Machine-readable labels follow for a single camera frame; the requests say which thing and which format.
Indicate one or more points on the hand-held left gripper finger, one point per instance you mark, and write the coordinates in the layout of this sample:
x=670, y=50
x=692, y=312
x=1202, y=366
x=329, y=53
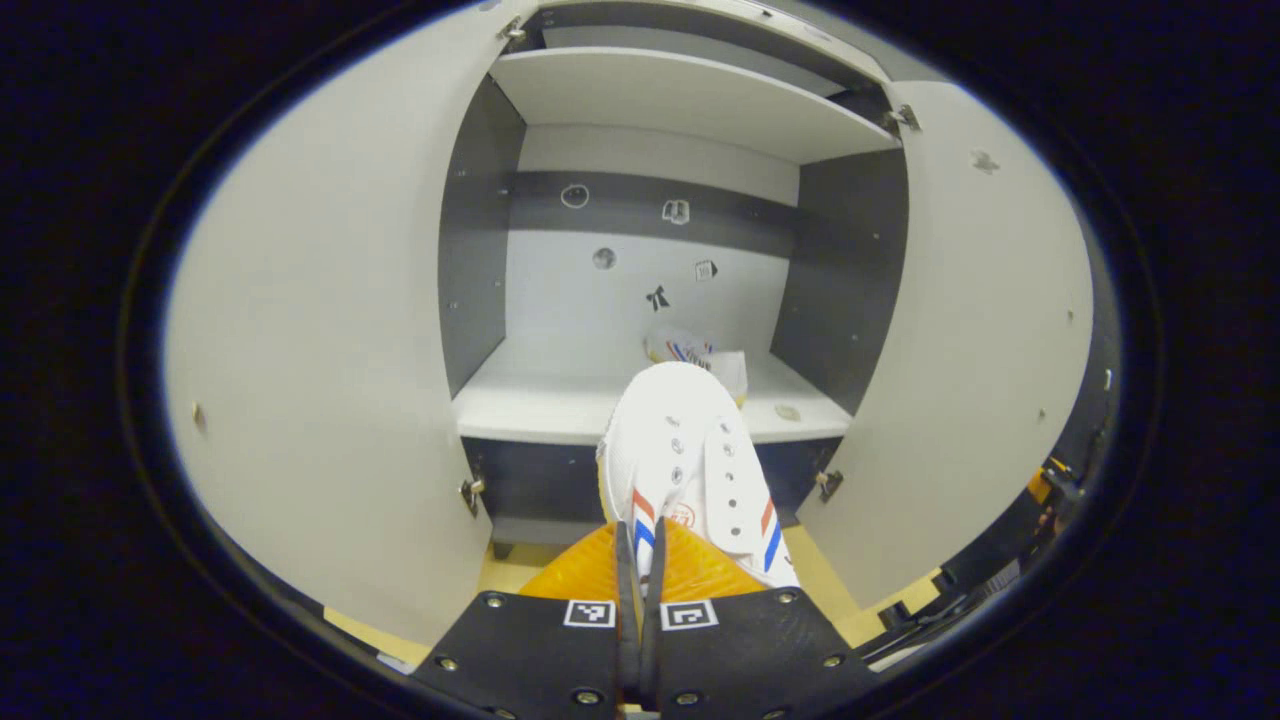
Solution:
x=652, y=650
x=629, y=650

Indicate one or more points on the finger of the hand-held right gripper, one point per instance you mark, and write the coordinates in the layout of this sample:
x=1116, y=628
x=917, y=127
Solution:
x=1040, y=487

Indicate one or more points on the grey cabinet door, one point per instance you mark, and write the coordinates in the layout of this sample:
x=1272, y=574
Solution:
x=980, y=350
x=330, y=330

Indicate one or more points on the white canvas shoe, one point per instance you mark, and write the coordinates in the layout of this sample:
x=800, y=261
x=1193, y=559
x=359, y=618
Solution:
x=680, y=430
x=690, y=350

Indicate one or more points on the grey shoe cabinet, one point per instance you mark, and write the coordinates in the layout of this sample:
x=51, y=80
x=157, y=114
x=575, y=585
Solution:
x=690, y=100

